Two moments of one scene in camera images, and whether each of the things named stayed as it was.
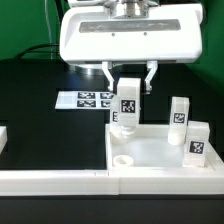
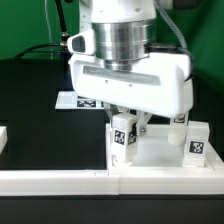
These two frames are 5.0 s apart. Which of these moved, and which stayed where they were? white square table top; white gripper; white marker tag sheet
Moved: white gripper
Stayed: white square table top; white marker tag sheet
